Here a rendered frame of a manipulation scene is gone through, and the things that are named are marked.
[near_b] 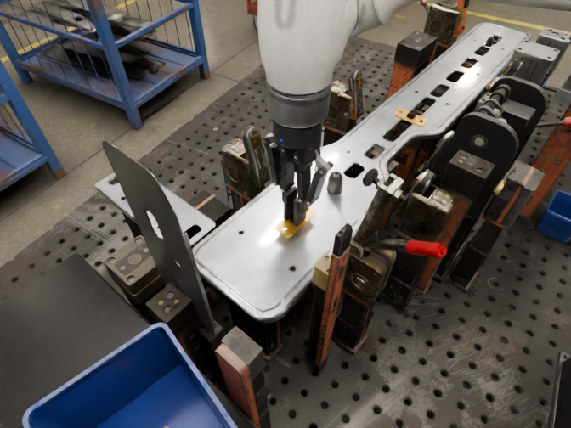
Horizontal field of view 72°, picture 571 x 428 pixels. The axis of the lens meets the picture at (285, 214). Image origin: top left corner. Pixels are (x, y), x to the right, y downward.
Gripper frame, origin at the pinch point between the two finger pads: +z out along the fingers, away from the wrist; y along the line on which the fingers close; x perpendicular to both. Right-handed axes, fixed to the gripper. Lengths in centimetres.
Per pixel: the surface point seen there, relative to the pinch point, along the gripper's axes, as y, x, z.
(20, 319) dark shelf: 19.5, 44.0, 3.1
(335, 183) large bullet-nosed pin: -0.7, -12.4, 2.7
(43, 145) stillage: 179, -6, 82
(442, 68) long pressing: 5, -77, 6
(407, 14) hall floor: 135, -344, 105
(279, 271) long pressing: -4.5, 9.7, 6.0
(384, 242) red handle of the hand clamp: -17.9, -0.6, -3.7
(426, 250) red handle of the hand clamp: -24.4, -0.1, -7.7
